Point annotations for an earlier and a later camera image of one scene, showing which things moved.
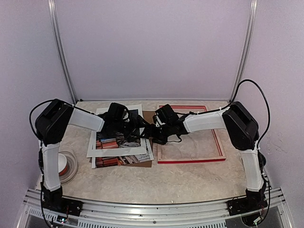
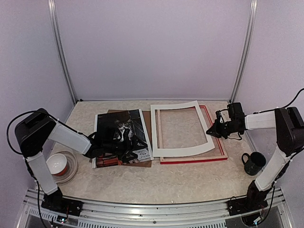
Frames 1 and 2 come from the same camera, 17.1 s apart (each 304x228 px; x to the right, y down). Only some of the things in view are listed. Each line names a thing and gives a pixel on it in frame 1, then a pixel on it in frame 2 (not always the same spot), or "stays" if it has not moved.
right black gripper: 152,133 -> 215,129
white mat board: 94,152 -> 178,151
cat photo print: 113,139 stays
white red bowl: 62,164 stays
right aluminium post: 252,19 stays
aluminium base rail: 210,214 stays
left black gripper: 135,128 -> 128,149
